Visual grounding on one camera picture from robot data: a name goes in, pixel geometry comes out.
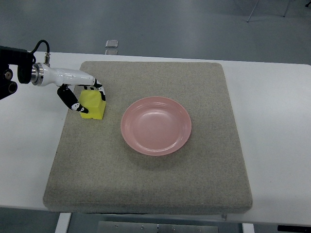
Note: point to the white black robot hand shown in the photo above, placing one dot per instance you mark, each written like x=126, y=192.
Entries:
x=43, y=75

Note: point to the yellow foam block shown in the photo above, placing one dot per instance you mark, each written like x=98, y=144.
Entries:
x=92, y=100

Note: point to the small clear floor plate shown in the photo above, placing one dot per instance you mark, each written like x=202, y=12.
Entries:
x=111, y=44

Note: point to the pink plate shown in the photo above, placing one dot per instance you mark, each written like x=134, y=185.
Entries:
x=156, y=126

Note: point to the grey foam mat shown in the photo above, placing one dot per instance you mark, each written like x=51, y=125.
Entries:
x=95, y=171

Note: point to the white left table leg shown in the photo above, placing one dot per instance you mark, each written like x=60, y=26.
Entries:
x=63, y=223

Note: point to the white table leg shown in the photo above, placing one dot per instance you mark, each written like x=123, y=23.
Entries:
x=248, y=228
x=63, y=223

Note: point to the white right table leg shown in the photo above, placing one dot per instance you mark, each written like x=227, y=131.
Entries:
x=248, y=228

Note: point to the metal chair legs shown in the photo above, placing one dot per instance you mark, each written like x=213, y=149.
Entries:
x=280, y=9

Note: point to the black device on floor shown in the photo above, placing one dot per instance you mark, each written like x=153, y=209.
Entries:
x=293, y=229

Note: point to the grey metal base plate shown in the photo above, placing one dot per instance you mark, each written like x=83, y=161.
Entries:
x=131, y=227

